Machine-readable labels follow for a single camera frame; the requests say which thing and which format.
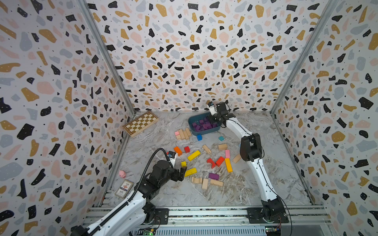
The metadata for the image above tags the teal storage bin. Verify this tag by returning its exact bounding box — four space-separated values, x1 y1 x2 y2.
188 112 221 136

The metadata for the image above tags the purple brick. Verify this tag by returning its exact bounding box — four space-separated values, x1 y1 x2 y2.
209 173 220 181

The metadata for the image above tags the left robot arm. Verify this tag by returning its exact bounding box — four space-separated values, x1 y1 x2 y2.
71 148 187 236

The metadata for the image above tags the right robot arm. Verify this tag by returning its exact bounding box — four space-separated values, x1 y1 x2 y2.
208 102 289 223

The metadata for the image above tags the orange brick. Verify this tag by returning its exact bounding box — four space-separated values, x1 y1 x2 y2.
174 147 183 156

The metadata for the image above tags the long yellow brick lower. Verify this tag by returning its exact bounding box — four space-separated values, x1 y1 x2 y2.
185 168 197 177

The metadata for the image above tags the long yellow brick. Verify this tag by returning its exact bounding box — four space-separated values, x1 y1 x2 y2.
185 168 197 177
188 150 201 161

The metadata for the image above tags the long yellow brick upper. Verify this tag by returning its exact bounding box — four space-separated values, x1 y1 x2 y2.
188 150 201 161

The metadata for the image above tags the natural wood brick centre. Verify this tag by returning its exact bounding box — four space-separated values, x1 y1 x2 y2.
218 144 228 150

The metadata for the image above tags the natural wood arch brick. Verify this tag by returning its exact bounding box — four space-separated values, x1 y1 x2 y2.
191 177 203 184

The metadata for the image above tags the long natural wood brick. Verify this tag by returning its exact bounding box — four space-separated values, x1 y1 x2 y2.
179 129 186 140

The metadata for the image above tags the pink brick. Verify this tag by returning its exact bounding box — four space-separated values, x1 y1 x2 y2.
225 149 230 159

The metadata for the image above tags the natural wood brick slanted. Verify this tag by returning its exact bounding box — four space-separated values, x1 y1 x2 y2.
202 145 212 155

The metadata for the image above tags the pink toy pig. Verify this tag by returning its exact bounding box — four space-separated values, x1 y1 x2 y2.
119 170 126 179

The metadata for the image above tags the playing card box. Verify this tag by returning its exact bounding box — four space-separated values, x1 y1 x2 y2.
115 180 134 199

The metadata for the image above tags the red arch brick centre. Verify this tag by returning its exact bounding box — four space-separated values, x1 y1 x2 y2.
206 158 216 169

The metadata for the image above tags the natural wood brick right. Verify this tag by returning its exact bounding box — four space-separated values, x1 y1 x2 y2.
232 154 241 164

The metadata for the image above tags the upright yellow brick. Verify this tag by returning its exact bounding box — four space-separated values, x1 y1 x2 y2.
225 158 233 173

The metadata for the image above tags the wooden chessboard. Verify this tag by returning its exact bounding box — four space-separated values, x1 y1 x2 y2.
123 111 158 138

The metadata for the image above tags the natural wood flat brick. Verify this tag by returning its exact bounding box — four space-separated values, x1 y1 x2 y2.
210 179 223 187

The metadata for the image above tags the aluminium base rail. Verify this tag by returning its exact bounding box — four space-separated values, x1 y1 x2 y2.
73 200 337 236

